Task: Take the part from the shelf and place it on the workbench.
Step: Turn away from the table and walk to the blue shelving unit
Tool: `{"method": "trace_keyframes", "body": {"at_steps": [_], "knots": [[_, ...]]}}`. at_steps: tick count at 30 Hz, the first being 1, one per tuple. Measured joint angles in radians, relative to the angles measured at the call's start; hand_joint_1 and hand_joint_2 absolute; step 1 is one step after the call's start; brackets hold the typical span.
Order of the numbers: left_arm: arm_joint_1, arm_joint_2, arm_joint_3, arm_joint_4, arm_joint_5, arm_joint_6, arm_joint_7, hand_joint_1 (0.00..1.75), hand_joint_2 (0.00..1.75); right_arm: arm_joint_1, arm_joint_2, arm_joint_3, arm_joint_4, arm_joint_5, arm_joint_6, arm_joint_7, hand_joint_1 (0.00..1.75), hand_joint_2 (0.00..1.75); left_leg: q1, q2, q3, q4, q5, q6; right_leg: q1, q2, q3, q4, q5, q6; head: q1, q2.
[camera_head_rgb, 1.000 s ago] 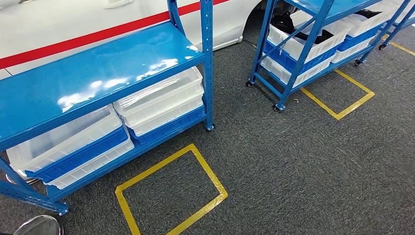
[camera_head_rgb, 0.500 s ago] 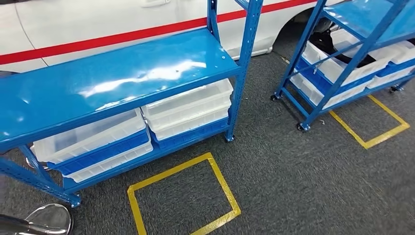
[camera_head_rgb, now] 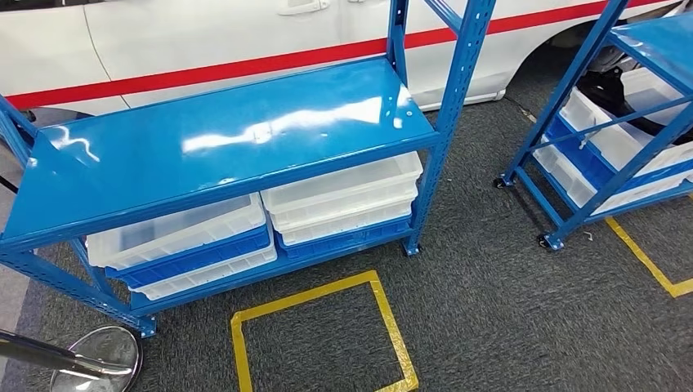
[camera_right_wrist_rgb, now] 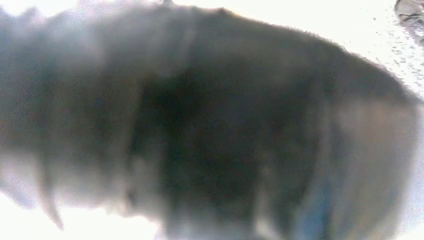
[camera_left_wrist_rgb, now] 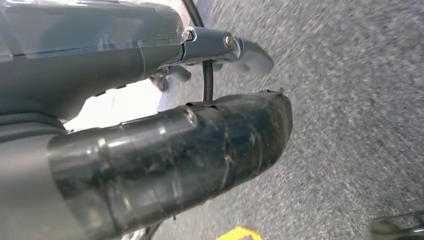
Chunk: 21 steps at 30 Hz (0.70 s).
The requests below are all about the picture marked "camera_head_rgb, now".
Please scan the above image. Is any blue metal shelf rack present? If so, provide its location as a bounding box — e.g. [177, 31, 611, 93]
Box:
[0, 0, 498, 339]

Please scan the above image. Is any blue wheeled shelf rack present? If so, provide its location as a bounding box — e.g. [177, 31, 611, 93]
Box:
[492, 0, 693, 252]

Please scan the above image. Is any black car part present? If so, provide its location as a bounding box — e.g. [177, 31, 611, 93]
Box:
[575, 65, 693, 146]

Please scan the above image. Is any white car with red stripe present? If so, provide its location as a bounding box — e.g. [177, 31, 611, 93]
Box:
[0, 0, 693, 118]

